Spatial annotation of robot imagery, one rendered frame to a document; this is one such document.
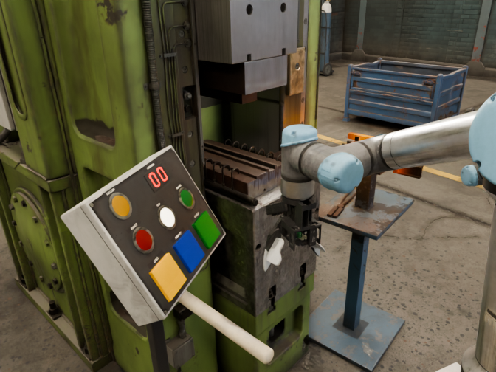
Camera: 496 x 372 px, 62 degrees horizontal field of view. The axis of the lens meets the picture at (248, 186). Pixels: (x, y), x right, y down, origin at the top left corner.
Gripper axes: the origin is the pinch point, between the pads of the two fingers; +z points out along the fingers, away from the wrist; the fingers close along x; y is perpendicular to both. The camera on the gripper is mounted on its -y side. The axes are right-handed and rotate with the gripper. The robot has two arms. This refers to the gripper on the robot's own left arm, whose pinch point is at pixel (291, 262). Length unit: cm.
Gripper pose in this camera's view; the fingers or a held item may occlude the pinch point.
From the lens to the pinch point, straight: 106.0
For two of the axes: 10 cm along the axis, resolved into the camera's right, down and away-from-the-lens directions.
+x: 9.2, -1.9, 3.6
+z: 0.2, 9.1, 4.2
